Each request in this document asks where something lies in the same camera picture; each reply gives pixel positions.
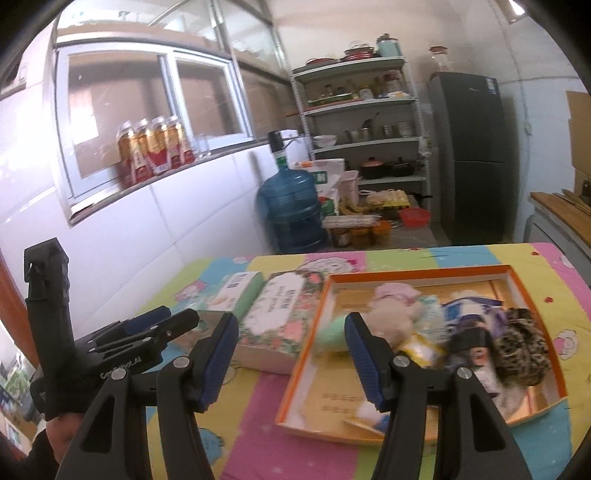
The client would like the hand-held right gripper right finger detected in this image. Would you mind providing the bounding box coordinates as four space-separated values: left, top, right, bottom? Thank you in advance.
344 311 530 480

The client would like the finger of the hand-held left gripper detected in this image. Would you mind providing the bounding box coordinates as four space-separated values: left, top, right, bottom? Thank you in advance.
95 309 201 354
88 305 173 345

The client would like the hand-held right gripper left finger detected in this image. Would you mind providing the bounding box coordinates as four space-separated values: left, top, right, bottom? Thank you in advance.
55 311 241 480

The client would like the green foam egg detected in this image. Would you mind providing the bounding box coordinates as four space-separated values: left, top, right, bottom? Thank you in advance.
315 318 352 354

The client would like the orange rimmed cardboard box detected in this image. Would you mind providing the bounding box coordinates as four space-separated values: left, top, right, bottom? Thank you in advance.
275 264 568 447

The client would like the pink and beige plush doll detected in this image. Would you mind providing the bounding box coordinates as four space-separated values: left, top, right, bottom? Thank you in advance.
368 283 424 345

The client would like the yellow packet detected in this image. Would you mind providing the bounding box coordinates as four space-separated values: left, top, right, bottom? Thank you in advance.
399 332 447 368

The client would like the black cloth item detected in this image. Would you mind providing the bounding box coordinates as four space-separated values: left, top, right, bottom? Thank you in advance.
449 329 498 366

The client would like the blue and white tissue pack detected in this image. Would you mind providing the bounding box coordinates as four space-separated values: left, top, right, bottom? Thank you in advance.
442 298 502 325

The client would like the leopard print cloth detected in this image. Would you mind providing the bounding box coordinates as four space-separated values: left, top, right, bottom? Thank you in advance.
491 308 553 387

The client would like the person's left forearm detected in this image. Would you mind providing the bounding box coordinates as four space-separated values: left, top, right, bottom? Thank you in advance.
0 429 58 480

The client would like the person's left hand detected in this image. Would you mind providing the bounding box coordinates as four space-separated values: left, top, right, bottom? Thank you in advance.
45 413 85 463

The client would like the green and white packet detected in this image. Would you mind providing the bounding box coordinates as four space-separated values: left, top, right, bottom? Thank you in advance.
194 271 265 320

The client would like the white cardboard box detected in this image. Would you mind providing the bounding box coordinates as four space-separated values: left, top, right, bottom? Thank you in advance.
237 271 327 376

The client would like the colourful cartoon bed sheet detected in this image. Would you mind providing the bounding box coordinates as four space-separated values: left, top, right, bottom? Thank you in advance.
143 242 591 480

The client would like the tray of jars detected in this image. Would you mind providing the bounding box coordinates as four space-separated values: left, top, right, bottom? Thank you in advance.
323 215 393 250

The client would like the red plastic basin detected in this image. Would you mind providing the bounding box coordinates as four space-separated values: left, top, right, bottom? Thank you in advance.
399 208 430 230

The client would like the blue water jug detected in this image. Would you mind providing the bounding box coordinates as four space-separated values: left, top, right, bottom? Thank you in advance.
256 168 329 254

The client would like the red label drink bottle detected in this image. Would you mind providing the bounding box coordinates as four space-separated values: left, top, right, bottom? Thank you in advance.
117 121 140 188
165 115 195 169
148 116 171 175
131 119 156 184

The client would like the plastic bag of food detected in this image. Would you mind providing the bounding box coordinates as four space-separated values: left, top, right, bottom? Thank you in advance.
367 189 412 209

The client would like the pink plastic bin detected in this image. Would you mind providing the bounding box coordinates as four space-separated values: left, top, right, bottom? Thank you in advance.
339 171 360 206

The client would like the white flour sack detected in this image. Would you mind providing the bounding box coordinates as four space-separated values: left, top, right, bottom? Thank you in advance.
291 158 346 218

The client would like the clay pot with red lid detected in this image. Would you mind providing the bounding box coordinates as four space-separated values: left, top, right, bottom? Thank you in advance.
359 157 389 180

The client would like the aluminium sliding window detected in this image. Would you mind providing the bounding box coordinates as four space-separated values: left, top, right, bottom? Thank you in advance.
54 46 260 205

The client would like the black water pump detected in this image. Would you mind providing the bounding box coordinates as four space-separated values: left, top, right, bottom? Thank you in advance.
268 130 290 172

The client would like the dark grey refrigerator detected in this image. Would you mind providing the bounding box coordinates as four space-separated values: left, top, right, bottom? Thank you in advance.
427 71 509 246

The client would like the white metal shelf rack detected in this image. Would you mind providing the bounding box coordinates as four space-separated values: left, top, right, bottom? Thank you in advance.
291 55 433 219

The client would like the red pot with glass lid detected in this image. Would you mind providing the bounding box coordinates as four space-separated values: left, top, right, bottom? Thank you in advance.
342 41 376 62

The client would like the glass jar with red lid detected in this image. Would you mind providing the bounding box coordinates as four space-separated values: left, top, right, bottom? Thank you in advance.
429 46 451 74

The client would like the cardboard sheet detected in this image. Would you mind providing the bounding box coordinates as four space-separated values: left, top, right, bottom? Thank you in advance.
566 90 591 182

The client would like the teal canister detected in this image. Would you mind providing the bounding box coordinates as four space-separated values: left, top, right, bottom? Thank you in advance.
376 34 402 59

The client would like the wooden bed frame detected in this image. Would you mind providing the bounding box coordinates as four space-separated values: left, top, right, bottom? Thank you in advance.
0 251 40 370

